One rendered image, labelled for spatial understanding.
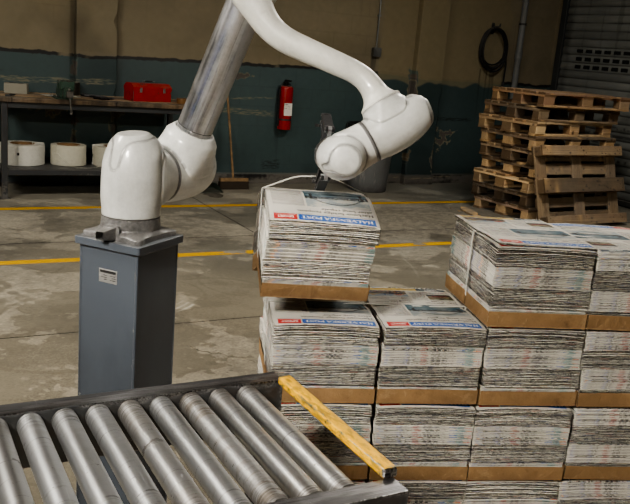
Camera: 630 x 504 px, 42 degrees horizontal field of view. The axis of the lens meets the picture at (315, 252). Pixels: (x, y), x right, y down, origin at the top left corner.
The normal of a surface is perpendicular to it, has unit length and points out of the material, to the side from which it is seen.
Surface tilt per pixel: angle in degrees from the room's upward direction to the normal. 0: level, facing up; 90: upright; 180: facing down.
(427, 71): 90
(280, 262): 104
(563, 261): 90
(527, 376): 90
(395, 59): 90
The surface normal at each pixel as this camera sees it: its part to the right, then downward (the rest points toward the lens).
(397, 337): 0.14, 0.25
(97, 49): 0.47, 0.25
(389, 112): -0.08, -0.21
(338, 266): 0.11, 0.48
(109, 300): -0.41, 0.18
